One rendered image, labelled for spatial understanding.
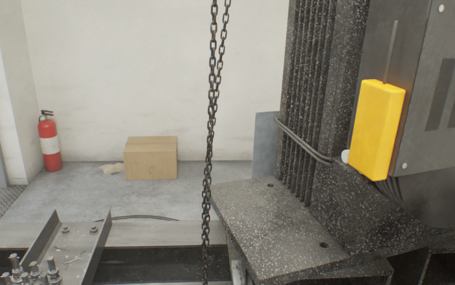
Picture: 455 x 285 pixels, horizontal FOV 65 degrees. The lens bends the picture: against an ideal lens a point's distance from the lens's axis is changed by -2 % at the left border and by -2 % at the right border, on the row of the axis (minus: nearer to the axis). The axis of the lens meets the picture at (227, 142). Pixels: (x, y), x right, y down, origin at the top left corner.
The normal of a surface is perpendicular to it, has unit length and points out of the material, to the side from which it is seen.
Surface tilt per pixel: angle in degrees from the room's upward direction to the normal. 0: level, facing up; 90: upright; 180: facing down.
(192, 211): 0
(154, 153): 90
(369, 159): 90
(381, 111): 90
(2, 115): 90
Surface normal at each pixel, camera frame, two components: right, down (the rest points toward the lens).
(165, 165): 0.11, 0.40
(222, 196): 0.03, -0.92
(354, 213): -0.94, 0.11
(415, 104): 0.33, 0.38
